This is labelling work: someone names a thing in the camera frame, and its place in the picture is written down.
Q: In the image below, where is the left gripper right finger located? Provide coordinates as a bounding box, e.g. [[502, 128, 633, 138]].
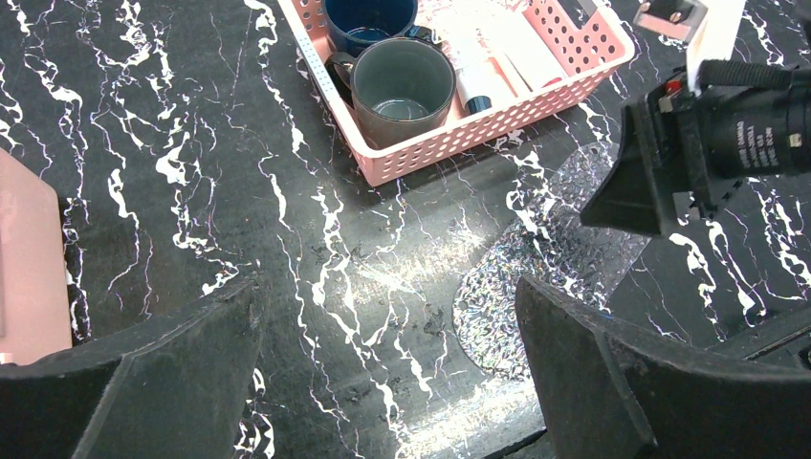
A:
[[515, 278, 810, 458]]

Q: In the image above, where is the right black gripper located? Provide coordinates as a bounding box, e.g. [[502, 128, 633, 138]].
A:
[[580, 76, 742, 237]]

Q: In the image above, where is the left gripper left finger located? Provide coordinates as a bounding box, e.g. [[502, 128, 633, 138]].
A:
[[1, 273, 263, 458]]

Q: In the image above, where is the clear textured oval tray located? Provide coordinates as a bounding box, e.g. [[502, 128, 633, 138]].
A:
[[452, 142, 649, 381]]

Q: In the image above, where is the pink perforated plastic basket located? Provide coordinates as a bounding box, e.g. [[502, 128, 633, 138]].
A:
[[279, 1, 635, 186]]

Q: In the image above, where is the dark green mug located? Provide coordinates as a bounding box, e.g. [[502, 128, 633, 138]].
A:
[[325, 37, 456, 149]]

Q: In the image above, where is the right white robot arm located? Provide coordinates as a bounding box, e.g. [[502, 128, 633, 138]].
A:
[[581, 60, 810, 236]]

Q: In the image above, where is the white toothpaste tube blue cap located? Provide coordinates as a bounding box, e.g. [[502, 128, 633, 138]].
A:
[[437, 12, 517, 117]]

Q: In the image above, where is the dark blue mug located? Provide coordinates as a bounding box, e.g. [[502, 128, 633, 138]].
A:
[[322, 0, 419, 56]]

